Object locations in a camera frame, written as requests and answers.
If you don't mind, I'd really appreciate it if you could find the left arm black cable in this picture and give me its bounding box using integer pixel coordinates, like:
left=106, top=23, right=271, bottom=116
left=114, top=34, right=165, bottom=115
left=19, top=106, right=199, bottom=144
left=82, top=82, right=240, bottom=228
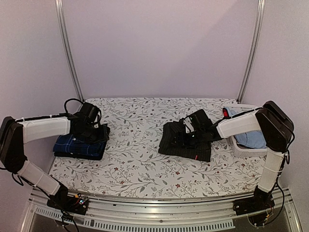
left=63, top=98, right=84, bottom=114

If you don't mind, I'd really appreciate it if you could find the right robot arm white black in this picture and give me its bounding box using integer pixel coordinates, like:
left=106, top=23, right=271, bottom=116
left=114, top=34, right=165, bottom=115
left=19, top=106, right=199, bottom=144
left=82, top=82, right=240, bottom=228
left=171, top=101, right=295, bottom=193

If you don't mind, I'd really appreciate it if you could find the light blue shirt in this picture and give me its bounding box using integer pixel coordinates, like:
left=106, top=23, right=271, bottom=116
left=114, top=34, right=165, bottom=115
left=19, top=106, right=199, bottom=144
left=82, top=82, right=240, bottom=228
left=226, top=107, right=267, bottom=148

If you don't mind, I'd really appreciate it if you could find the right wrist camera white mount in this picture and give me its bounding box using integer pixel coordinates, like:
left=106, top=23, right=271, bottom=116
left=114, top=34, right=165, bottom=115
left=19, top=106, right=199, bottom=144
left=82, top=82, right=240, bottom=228
left=183, top=118, right=196, bottom=133

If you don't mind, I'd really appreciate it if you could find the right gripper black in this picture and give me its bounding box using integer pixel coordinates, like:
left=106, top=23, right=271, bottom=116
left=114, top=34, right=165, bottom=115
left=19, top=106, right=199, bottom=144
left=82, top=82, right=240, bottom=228
left=170, top=128, right=205, bottom=149

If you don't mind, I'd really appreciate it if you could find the red black garment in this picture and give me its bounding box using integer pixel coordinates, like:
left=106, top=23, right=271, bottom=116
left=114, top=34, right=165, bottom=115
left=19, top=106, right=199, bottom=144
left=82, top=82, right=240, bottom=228
left=222, top=108, right=229, bottom=118

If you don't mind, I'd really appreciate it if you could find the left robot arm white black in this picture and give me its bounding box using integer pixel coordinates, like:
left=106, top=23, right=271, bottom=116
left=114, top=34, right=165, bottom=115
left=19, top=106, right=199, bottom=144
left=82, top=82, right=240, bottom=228
left=0, top=102, right=109, bottom=210

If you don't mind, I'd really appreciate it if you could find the aluminium front rail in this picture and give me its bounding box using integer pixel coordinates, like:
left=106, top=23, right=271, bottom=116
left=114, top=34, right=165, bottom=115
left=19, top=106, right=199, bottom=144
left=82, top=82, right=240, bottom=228
left=21, top=188, right=304, bottom=232

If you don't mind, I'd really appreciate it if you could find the black pinstriped long sleeve shirt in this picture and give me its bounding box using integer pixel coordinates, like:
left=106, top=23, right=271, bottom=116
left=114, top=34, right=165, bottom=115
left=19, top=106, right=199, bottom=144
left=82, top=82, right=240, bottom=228
left=158, top=121, right=211, bottom=162

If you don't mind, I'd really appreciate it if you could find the right aluminium frame post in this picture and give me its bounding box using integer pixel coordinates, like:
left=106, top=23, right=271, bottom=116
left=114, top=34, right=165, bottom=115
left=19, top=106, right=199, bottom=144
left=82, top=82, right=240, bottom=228
left=237, top=0, right=266, bottom=103

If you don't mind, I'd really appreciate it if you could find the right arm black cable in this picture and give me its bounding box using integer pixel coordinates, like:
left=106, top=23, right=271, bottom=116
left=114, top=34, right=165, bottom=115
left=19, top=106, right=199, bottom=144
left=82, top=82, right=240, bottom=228
left=224, top=107, right=265, bottom=119

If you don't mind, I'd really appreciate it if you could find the aluminium frame post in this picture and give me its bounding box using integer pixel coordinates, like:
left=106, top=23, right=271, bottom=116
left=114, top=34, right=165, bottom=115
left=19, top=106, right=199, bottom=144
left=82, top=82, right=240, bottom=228
left=55, top=0, right=84, bottom=101
left=237, top=0, right=266, bottom=103

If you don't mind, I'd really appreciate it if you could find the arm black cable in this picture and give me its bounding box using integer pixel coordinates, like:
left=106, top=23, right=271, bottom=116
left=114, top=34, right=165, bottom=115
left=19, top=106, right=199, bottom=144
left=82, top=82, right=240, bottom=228
left=224, top=107, right=265, bottom=119
left=63, top=98, right=84, bottom=114

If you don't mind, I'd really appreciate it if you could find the left aluminium frame post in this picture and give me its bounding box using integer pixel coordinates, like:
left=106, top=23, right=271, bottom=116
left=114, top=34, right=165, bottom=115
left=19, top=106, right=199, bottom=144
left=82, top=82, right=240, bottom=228
left=55, top=0, right=84, bottom=101

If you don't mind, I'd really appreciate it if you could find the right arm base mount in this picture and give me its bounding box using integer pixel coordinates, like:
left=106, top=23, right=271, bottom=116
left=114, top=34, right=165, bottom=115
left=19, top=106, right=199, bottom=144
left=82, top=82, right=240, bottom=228
left=233, top=187, right=275, bottom=216

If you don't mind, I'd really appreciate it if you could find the blue plaid shirt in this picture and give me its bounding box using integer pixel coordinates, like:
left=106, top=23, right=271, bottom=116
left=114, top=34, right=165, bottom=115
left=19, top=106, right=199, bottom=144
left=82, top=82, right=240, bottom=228
left=53, top=124, right=110, bottom=158

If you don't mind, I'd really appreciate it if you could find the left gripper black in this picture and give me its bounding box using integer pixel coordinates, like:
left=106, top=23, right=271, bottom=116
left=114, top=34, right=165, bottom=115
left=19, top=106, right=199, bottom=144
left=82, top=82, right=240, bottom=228
left=78, top=123, right=109, bottom=146

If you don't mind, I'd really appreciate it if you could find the white plastic laundry basket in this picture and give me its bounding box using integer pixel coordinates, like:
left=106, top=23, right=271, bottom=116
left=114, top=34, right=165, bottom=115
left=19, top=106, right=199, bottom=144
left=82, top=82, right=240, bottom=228
left=223, top=104, right=267, bottom=158

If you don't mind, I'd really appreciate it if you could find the floral patterned tablecloth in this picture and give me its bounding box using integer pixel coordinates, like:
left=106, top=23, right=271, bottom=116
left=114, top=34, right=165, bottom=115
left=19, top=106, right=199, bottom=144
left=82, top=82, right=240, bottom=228
left=49, top=98, right=265, bottom=199

